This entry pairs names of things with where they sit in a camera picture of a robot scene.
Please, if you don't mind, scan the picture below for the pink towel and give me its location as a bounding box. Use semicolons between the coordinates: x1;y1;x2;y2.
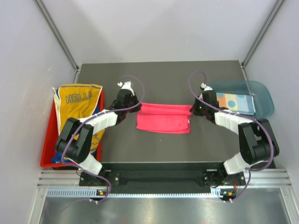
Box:
136;103;192;134

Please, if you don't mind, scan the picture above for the blue polka dot towel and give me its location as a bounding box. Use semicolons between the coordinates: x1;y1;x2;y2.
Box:
216;93;256;115

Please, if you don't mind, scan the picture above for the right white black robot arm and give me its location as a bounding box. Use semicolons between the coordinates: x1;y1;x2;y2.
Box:
190;87;280;185

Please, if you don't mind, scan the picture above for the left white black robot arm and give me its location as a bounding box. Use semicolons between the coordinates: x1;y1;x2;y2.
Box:
55;89;142;185

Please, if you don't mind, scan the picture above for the yellow hello towel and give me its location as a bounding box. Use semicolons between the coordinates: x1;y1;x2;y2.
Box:
51;84;105;164

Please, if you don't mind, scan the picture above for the translucent blue plastic container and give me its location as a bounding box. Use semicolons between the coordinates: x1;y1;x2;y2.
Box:
209;80;274;119

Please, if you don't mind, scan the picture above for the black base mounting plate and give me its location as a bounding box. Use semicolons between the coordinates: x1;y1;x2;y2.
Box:
78;169;246;189

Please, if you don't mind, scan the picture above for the red plastic bin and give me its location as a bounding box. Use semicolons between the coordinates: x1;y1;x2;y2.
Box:
40;90;105;168

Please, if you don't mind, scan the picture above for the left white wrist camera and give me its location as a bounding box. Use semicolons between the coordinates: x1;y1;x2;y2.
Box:
117;81;135;96

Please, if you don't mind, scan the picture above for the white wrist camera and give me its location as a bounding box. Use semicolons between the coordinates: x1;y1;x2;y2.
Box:
117;81;135;96
200;83;213;91

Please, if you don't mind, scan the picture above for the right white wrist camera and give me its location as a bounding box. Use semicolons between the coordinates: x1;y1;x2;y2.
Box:
200;83;213;91

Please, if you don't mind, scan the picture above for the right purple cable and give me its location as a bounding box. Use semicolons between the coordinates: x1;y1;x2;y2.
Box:
188;70;274;204

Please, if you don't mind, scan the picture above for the purple cable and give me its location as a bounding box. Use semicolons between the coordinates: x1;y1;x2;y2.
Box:
188;70;274;204
61;75;145;204

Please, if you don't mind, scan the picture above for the grey slotted cable duct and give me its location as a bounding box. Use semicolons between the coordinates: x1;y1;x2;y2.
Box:
46;188;236;198

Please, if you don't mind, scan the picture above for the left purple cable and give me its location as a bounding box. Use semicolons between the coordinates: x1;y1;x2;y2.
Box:
61;75;145;204

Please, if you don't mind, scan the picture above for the aluminium extrusion rail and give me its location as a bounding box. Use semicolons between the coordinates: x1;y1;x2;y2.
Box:
37;169;292;188

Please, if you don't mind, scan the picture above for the left aluminium frame post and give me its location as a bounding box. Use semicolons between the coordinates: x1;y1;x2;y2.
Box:
34;0;79;71

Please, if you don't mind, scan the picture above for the aluminium frame post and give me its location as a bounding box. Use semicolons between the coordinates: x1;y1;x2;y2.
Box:
34;0;79;71
241;0;285;69

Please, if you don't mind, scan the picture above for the right aluminium frame post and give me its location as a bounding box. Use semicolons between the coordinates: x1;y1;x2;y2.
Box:
241;0;285;69

